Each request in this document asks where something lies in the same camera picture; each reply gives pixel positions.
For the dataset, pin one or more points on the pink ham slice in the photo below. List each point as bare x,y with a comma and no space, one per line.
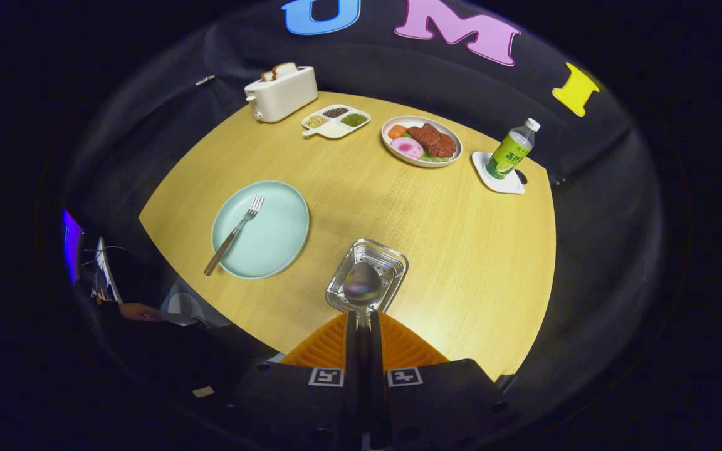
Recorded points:
407,147

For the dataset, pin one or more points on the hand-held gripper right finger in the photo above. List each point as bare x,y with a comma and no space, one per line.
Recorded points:
378,388

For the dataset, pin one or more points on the white toaster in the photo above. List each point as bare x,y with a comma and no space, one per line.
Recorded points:
282,97

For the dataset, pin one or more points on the orange carrot slice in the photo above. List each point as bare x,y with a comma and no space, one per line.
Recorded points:
397,131

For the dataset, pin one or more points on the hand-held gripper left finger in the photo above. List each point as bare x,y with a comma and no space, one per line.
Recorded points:
351,388

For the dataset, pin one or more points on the small bread slice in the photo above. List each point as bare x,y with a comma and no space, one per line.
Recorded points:
267,75

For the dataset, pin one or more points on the dark beans pile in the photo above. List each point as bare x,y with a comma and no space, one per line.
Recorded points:
335,112

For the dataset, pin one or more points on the yellow beans pile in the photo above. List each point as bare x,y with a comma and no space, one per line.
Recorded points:
316,121

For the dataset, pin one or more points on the white food plate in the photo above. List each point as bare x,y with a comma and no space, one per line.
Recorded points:
388,143

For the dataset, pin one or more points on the green label drink bottle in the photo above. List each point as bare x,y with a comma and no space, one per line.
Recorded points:
508,153

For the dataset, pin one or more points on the red meat slices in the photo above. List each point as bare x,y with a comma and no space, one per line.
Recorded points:
433,139

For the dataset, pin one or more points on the person's dark clothing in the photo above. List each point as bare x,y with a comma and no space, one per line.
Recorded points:
167,357

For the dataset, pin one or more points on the green lettuce leaf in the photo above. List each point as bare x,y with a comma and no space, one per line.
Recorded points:
433,158

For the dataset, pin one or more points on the silver cloth clamp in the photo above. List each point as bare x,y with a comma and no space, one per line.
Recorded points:
204,79

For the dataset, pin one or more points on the large bread slice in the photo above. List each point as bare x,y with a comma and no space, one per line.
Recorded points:
284,67

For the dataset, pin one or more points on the green beans pile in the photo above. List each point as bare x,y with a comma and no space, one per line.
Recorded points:
355,119

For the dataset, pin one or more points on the grey laptop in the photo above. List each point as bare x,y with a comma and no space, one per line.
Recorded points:
103,269

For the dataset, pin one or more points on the purple glowing screen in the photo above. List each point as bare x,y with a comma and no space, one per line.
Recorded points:
71,244

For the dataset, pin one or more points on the white square coaster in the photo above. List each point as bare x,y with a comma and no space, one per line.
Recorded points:
505,185

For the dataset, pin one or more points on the teal round plate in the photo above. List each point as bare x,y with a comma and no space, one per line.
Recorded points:
273,238

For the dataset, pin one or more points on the white divided dish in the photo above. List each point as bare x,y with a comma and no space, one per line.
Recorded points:
333,129

